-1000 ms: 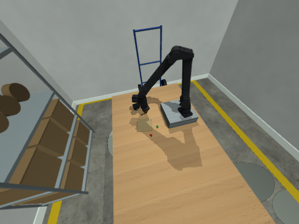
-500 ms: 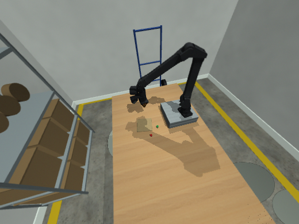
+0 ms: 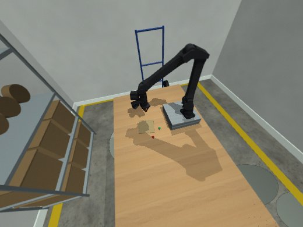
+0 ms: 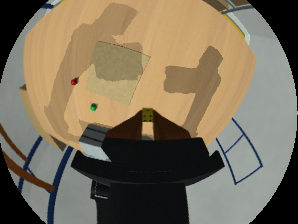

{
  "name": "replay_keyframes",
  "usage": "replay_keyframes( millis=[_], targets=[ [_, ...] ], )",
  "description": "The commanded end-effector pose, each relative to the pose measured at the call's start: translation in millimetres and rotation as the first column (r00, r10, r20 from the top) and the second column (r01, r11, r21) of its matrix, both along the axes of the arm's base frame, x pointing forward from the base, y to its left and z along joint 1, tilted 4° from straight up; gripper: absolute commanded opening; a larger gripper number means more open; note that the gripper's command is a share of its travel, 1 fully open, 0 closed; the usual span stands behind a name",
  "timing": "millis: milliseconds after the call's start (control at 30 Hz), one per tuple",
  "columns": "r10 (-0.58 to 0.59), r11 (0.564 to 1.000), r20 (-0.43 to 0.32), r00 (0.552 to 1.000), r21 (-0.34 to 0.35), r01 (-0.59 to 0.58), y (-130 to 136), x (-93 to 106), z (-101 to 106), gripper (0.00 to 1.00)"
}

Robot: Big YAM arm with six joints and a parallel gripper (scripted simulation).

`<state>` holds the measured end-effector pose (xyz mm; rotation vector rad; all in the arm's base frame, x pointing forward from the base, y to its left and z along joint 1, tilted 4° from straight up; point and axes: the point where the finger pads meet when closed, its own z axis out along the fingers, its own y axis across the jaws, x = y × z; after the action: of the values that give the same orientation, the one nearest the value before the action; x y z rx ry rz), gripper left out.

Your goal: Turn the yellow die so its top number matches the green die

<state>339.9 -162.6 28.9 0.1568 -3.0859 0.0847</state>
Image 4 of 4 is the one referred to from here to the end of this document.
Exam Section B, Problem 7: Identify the green die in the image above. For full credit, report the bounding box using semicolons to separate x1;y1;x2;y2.
90;104;97;111

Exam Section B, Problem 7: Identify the yellow die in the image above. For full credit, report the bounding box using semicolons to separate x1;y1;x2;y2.
142;108;153;122

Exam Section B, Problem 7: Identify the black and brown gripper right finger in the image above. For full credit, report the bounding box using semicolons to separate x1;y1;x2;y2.
153;110;191;140

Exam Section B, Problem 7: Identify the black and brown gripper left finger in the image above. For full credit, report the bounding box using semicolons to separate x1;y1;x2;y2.
104;110;143;140

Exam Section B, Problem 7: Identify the red die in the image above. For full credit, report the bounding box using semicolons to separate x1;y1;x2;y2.
71;79;78;85

